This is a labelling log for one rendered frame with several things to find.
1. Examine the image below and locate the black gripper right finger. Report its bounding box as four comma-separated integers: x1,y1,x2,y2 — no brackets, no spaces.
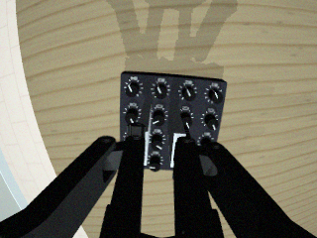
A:
167,104,317,238

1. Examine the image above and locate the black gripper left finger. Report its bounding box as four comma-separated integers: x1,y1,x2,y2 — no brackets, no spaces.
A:
0,103,152,238

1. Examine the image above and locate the black knob box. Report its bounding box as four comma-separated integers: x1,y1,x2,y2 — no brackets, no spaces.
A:
120,71,228,172

